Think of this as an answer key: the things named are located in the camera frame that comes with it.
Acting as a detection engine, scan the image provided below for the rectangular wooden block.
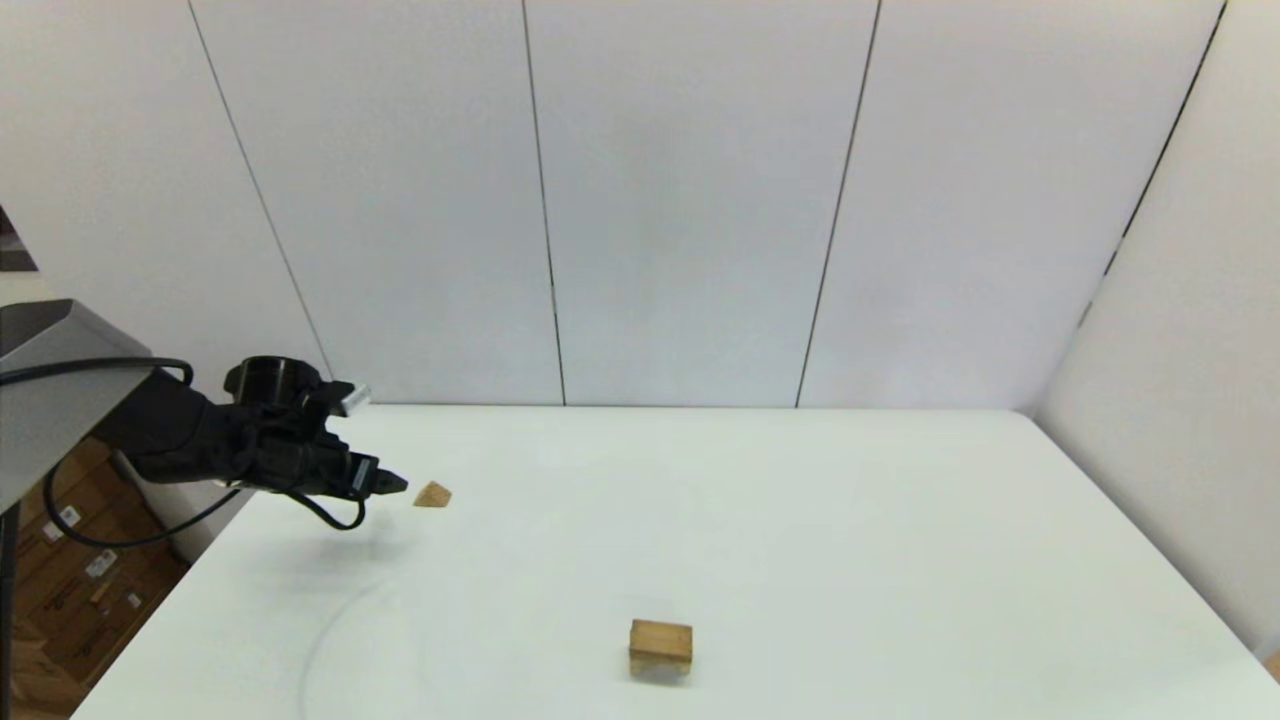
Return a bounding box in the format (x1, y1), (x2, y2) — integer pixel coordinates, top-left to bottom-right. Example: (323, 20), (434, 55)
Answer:
(629, 619), (694, 667)

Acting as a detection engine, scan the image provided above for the brown cardboard box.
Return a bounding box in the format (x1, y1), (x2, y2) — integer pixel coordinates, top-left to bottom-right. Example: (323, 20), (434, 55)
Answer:
(20, 440), (131, 549)
(15, 490), (166, 626)
(30, 548), (193, 691)

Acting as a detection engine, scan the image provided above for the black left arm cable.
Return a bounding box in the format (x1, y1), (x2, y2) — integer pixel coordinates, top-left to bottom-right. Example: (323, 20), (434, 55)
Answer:
(0, 357), (368, 550)

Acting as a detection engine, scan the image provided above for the dark wall picture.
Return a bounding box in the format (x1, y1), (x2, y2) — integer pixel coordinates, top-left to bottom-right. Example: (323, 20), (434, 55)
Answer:
(0, 203), (40, 274)

